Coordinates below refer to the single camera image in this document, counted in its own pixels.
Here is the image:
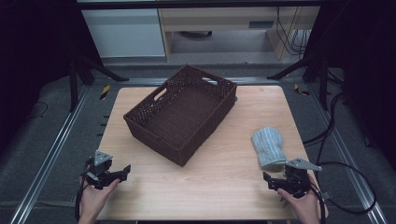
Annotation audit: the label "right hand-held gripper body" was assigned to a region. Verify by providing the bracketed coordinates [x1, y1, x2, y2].
[275, 158, 323, 199]

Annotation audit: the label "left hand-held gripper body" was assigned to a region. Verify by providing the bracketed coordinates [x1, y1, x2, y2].
[83, 150, 121, 190]

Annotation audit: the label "light blue striped cloth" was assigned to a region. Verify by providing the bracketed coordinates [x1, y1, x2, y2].
[250, 126, 288, 169]

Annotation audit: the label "brown woven basket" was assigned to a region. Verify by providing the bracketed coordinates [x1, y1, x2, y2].
[122, 63, 238, 167]

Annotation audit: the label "person's right hand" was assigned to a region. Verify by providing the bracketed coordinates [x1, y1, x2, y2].
[276, 186, 322, 224]

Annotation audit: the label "person's left hand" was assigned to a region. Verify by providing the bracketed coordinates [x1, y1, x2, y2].
[78, 178, 121, 224]

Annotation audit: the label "yellow black tape strip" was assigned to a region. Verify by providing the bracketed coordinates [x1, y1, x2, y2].
[293, 83, 312, 97]
[99, 84, 112, 101]

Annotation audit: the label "black metal stand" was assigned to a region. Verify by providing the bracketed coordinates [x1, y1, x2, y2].
[266, 51, 332, 112]
[68, 55, 130, 113]

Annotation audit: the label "dark curtain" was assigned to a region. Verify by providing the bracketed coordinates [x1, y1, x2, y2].
[306, 0, 396, 171]
[0, 0, 104, 157]

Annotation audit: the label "white cabinet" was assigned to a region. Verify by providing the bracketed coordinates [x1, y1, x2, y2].
[81, 8, 166, 59]

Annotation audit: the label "left hand-held gripper black cable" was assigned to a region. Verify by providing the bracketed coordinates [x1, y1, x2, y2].
[74, 158, 94, 222]

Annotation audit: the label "aluminium floor rail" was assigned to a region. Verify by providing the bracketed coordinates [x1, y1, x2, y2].
[306, 83, 389, 224]
[8, 85, 92, 224]
[122, 77, 281, 87]

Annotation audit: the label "thick black looped floor cable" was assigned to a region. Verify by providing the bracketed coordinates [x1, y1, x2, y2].
[314, 161, 378, 217]

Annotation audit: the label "thin black floor cable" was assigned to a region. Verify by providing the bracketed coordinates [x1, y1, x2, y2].
[26, 101, 50, 121]

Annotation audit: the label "black cables under desk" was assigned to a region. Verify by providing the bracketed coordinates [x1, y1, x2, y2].
[275, 7, 313, 59]

